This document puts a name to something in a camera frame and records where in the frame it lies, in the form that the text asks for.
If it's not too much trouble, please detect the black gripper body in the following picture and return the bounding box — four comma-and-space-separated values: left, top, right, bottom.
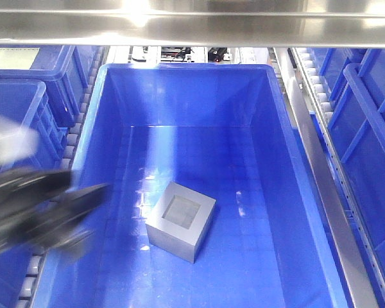
0, 167, 72, 254

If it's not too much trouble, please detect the blue bin neighbour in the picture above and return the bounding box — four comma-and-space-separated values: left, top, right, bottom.
300, 48, 385, 278
0, 46, 95, 307

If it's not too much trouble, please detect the gray hollow square base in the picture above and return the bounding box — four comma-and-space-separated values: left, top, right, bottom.
145, 182, 216, 263

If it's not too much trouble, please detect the blue bin left neighbour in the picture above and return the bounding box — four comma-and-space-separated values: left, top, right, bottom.
0, 46, 95, 307

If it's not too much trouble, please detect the blue bin right neighbour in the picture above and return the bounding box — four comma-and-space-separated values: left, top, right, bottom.
300, 48, 385, 278

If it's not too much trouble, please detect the steel shelf beam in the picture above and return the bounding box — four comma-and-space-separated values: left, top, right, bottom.
0, 1, 385, 47

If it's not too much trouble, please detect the large blue target bin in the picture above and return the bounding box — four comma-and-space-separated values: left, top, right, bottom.
33, 64, 349, 307

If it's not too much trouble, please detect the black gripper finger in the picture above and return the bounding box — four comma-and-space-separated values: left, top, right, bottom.
45, 183, 109, 225

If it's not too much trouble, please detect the steel roller rail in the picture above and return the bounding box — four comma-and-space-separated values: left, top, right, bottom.
272, 47, 385, 307

